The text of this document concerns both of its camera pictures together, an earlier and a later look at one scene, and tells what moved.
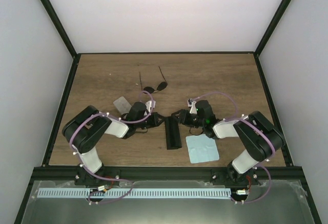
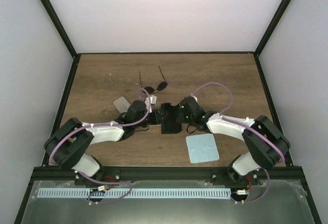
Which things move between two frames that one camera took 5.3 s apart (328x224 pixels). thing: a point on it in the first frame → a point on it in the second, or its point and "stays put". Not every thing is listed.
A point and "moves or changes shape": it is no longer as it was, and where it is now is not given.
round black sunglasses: x=161 y=86 stays put
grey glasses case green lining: x=123 y=105 stays put
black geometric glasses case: x=172 y=131 moves or changes shape
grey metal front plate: x=275 y=202 stays put
